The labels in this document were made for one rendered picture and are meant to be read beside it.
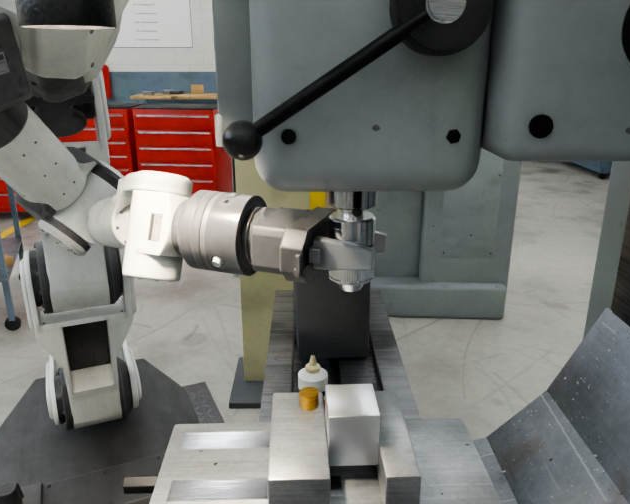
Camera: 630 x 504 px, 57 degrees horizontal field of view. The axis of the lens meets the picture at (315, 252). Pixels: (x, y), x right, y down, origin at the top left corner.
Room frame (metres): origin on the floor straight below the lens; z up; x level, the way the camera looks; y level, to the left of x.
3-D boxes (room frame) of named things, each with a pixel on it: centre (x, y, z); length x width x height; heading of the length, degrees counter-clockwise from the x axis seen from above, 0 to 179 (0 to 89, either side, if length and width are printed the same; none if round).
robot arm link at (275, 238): (0.59, 0.05, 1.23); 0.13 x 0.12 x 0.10; 161
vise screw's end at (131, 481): (0.51, 0.19, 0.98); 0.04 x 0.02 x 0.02; 92
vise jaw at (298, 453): (0.52, 0.02, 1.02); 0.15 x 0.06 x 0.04; 2
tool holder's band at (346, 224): (0.56, -0.04, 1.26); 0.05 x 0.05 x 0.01
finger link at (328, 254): (0.53, -0.03, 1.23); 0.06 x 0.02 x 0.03; 70
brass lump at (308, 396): (0.57, 0.01, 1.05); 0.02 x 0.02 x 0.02
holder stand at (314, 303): (0.98, -0.02, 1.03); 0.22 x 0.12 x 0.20; 4
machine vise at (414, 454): (0.52, -0.01, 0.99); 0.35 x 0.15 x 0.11; 92
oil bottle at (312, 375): (0.68, 0.00, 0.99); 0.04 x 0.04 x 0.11
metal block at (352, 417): (0.52, -0.04, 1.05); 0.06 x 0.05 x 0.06; 2
